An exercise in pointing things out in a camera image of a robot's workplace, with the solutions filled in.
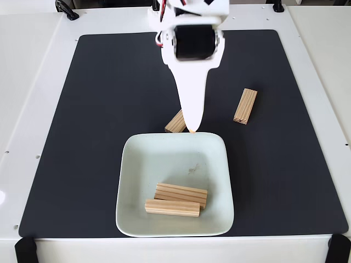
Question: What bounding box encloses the grooved wooden block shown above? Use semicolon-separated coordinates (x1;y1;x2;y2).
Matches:
154;182;208;209

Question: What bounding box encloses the striped wooden block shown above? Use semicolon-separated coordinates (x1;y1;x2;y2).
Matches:
233;88;258;125
164;109;187;134

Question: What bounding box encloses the black rubber mat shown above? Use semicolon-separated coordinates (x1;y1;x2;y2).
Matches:
18;29;349;238

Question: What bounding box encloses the red black white servo cable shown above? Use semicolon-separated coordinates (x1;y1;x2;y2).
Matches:
153;0;171;49

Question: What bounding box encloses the smooth wooden block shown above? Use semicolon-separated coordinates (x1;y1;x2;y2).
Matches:
144;198;201;218

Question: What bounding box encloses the pale green square plate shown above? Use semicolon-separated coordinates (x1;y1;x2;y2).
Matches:
115;132;235;238

